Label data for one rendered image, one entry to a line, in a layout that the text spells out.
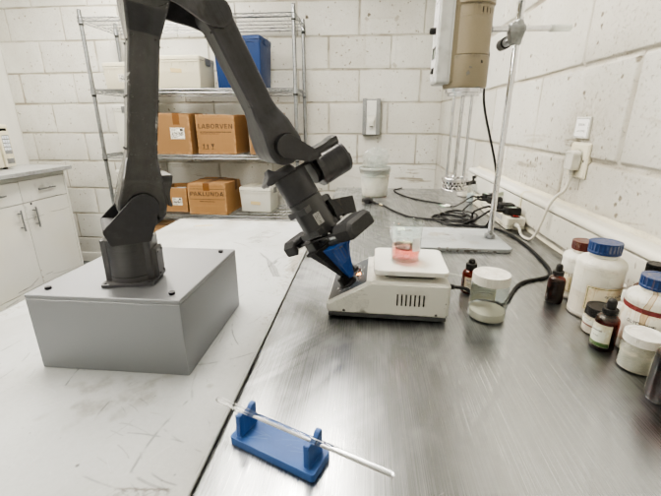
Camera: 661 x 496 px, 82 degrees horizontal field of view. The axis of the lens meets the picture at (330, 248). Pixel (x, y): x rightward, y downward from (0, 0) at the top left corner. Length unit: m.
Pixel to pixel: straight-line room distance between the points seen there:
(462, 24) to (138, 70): 0.73
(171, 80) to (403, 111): 1.65
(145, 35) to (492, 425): 0.60
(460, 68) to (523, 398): 0.74
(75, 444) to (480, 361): 0.49
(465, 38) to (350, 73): 2.10
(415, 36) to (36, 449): 3.00
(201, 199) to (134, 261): 2.41
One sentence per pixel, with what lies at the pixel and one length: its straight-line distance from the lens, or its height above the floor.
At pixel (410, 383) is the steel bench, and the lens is 0.52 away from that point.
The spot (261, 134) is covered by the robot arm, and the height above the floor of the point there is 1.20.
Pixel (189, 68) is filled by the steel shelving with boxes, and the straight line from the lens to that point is 2.94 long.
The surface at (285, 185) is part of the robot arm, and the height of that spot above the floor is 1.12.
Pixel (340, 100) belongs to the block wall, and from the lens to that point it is 3.07.
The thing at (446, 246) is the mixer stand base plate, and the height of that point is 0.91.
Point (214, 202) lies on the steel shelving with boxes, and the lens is 2.92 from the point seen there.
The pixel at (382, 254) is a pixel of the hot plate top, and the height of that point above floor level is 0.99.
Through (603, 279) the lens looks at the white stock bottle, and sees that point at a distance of 0.75.
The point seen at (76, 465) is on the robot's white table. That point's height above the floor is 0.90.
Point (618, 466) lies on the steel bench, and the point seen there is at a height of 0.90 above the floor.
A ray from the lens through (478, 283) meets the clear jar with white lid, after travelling 0.66.
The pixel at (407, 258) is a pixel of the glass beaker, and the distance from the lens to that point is 0.64.
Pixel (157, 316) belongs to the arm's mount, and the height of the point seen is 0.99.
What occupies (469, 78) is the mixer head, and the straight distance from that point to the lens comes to 1.02.
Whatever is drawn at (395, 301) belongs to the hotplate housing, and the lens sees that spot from 0.63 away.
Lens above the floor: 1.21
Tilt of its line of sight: 18 degrees down
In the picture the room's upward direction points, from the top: straight up
